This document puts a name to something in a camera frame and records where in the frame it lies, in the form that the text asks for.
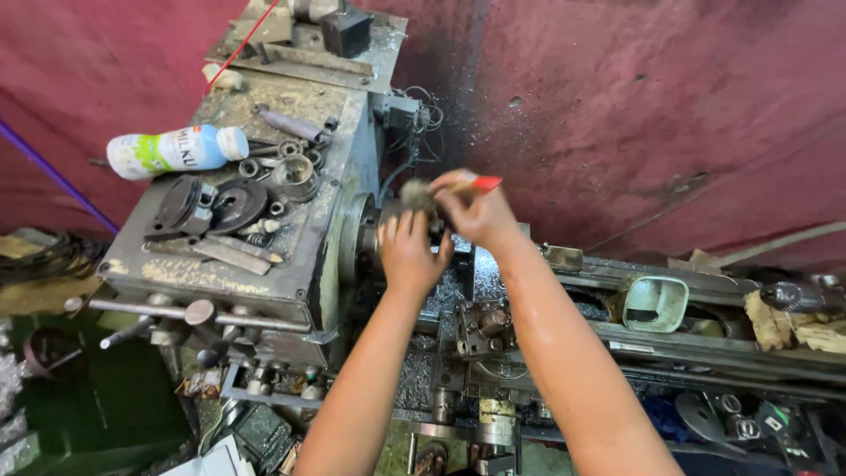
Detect short steel lever handle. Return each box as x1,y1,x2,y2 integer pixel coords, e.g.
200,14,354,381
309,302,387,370
99,315,157,350

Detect black metal block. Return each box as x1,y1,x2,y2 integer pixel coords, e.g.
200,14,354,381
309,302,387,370
320,5,375,60

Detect steel drill chuck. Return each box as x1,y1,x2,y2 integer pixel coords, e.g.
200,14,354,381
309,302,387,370
759,280,846,316

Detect steel cup-shaped ring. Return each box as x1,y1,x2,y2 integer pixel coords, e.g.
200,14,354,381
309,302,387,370
270,153,322,203

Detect long steel lever bar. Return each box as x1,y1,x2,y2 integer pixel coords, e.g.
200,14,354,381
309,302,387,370
88,298,312,334

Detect heap of metal shavings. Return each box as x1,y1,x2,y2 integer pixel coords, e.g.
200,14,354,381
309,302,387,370
0,352,29,476

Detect white plastic bottle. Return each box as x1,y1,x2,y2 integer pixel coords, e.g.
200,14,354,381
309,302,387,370
106,124,251,182

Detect steel lathe tool post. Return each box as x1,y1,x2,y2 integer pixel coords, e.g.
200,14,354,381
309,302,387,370
455,299,514,358

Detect dirty white cloth lump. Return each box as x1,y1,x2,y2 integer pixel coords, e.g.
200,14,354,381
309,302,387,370
201,62,245,92

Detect green metal bin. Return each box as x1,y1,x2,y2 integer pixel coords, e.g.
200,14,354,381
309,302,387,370
0,309,194,476

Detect person's right hand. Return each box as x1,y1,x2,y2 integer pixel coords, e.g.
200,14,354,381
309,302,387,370
429,168,523,251

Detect wide flat metal file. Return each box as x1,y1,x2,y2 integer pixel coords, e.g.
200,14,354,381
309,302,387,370
190,237,272,276

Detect coil of black cables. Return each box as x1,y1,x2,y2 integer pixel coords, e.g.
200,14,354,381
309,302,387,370
0,233,108,286

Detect black metal pulley disc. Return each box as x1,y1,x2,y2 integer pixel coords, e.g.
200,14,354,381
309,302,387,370
209,178,269,236

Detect black round metal part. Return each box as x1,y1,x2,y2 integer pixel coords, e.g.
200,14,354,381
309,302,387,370
145,175,219,240

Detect grey metal taper sleeve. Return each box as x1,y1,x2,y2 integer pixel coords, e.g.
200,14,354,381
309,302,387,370
255,104,333,146

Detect white papers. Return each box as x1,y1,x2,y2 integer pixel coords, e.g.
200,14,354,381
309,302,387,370
160,434,256,476

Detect beige crumpled rags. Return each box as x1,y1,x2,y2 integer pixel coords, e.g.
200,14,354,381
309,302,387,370
743,290,846,355

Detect red wire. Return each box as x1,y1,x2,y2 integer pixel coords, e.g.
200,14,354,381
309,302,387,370
203,0,280,94

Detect person's left hand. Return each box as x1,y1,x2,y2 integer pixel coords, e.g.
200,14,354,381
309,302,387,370
377,210,456,298

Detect long pale metal bar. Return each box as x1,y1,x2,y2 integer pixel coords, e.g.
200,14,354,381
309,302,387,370
719,221,846,270

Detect small white-tipped bolt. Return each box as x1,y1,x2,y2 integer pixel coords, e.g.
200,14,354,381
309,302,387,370
237,217,283,238

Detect pale green plastic container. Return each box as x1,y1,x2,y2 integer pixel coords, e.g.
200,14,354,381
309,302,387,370
622,275,691,334

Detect grey metal lathe machine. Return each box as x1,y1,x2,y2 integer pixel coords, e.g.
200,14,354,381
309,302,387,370
86,0,846,476

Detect narrow flat metal file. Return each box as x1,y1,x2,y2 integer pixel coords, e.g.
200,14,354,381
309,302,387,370
210,234,284,264

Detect steel lathe chuck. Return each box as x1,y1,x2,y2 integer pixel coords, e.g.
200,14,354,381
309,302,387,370
337,193,401,286

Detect dark round metal bowl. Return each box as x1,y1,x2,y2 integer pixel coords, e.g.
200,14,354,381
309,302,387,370
22,327,85,379

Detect bundle of thin black wires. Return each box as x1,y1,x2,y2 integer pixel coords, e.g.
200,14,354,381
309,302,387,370
382,85,445,167

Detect red-handled round brush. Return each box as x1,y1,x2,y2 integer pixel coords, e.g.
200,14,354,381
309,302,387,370
399,175,504,212

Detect person's sandalled foot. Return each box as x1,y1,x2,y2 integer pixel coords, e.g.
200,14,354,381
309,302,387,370
412,442,451,476

